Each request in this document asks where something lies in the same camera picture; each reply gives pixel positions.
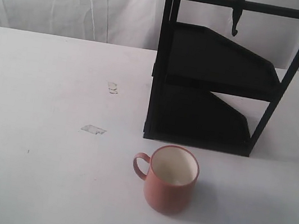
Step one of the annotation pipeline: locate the black hanging hook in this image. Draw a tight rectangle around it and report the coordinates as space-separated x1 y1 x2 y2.
231 0 245 36

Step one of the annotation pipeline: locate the black metal shelf rack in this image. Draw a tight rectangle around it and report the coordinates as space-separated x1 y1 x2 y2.
143 0 299 156

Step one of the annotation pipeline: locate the torn clear tape near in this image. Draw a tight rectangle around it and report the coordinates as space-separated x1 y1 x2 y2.
81 124 107 135

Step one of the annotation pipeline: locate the white backdrop curtain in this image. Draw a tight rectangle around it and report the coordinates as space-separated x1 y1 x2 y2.
0 0 299 68

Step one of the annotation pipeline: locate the terracotta ceramic mug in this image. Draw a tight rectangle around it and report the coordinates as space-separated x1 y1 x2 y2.
133 145 200 215

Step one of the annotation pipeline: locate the torn clear tape far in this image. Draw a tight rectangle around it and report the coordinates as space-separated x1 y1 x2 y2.
107 82 118 94

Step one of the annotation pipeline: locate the torn clear tape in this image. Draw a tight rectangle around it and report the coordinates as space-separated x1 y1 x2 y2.
81 124 107 135
107 82 118 94

